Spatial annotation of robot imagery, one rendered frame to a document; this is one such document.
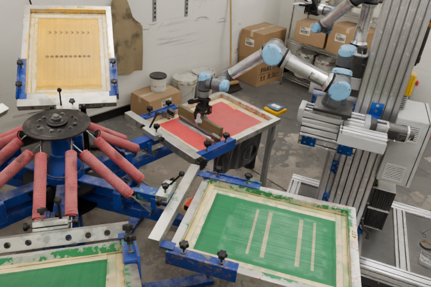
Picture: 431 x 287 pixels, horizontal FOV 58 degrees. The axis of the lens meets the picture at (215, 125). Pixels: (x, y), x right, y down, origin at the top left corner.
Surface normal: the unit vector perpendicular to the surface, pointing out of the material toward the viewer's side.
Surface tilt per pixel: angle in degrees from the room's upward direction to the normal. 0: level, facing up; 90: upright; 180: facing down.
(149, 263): 0
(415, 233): 0
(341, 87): 93
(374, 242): 0
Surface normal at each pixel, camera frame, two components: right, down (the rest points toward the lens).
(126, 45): 0.33, 0.47
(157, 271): 0.08, -0.87
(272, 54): -0.40, 0.38
